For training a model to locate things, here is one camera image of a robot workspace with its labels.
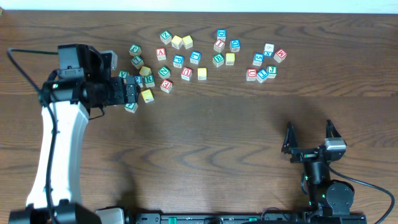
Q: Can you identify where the yellow block lower left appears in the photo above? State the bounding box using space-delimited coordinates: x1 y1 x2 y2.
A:
141 89 154 103

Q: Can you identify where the blue letter D block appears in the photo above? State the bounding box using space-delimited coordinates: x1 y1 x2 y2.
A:
216 29 226 42

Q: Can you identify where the green number 1 block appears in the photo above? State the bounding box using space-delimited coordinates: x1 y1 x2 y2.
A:
131 55 144 69

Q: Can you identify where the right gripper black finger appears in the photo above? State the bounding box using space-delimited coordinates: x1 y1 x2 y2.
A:
326 119 341 139
281 121 299 154

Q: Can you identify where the red letter M block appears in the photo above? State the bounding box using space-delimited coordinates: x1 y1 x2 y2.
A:
274 49 287 63

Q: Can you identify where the red letter E block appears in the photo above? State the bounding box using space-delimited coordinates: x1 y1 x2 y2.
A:
160 79 173 93

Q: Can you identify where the red letter u block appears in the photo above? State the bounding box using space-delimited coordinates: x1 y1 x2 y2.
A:
181 67 193 81
246 68 257 82

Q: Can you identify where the yellow block of pair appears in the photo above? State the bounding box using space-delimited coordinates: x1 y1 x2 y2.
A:
182 35 193 49
171 35 183 50

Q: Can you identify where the green block under gripper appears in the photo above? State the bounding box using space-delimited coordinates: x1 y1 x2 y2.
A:
124 103 138 113

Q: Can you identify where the yellow block beside B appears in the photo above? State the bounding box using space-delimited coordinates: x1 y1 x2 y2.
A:
225 52 235 65

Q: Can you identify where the yellow letter S block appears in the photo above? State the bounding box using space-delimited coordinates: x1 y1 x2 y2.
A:
197 67 207 80

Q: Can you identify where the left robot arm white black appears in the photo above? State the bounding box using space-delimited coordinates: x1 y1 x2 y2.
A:
9 70 141 223

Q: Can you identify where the red letter U block right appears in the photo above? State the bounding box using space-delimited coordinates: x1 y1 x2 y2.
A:
246 68 257 82

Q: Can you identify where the red letter I block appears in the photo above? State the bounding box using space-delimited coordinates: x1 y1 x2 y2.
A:
213 39 226 53

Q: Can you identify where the yellow block right of pair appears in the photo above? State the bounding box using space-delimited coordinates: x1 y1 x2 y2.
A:
182 35 193 49

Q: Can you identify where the blue letter X block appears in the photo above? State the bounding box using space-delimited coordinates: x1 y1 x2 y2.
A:
263 43 274 57

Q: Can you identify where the blue number 2 block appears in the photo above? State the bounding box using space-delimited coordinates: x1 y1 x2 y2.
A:
134 75 144 88

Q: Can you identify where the red letter U block centre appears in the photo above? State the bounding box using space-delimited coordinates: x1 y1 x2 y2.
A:
181 67 193 81

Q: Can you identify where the green letter V block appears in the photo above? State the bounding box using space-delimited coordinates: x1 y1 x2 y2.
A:
118 70 129 79

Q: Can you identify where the blue letter L block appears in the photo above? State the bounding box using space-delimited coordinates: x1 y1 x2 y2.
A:
190 51 201 65

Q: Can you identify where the green letter Z block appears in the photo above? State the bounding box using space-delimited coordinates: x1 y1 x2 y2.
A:
160 30 172 45

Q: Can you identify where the green letter B block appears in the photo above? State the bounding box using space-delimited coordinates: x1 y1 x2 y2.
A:
212 53 224 67

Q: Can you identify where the green letter J block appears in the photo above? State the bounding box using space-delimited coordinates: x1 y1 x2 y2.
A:
267 66 277 78

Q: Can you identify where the blue number 5 block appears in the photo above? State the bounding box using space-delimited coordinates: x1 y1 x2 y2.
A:
252 53 264 67

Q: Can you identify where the red letter A block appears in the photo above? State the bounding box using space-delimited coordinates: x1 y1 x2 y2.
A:
156 47 167 61

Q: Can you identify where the blue letter P block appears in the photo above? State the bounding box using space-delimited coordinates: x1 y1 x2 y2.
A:
173 55 184 68

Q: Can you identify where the green letter N block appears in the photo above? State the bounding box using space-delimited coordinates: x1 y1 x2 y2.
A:
158 66 171 80

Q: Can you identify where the green letter R block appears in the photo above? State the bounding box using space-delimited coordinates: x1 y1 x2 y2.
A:
144 75 155 88

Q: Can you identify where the yellow block near R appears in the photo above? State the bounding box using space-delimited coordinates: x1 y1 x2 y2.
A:
139 65 152 76

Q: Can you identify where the yellow block left of pair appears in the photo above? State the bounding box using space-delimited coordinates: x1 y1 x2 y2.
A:
171 35 183 50

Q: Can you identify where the blue letter I block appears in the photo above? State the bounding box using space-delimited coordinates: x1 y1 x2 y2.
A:
256 68 269 83

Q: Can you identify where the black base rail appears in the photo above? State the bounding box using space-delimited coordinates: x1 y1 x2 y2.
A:
95 207 368 224

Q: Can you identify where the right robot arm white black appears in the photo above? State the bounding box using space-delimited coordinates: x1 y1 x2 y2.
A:
281 120 354 217

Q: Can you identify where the blue letter Q block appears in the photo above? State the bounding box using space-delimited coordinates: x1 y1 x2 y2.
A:
229 39 241 52

